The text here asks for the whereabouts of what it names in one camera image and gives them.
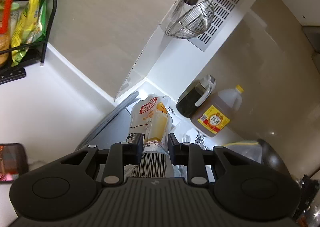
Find white orange snack pouch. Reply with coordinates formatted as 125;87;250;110
124;94;180;178

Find clear plastic zip bag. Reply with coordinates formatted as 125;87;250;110
224;140;262;163

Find grey drying mat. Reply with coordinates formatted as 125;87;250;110
75;91;139;151

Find yellow label cooking wine jug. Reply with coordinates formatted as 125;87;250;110
191;85;244;138

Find dark soy sauce dispenser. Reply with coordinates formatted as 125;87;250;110
176;75;216;118

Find black wok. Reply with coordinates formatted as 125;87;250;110
257;139;298;182

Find black smartphone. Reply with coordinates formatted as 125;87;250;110
0;143;29;184

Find metal mesh strainer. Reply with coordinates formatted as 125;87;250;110
164;0;214;39

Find yellow green snack bag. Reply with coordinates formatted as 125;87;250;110
11;0;47;68

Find black wire spice rack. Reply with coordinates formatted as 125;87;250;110
1;0;57;84

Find red handle oil bottle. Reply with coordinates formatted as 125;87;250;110
1;0;13;51

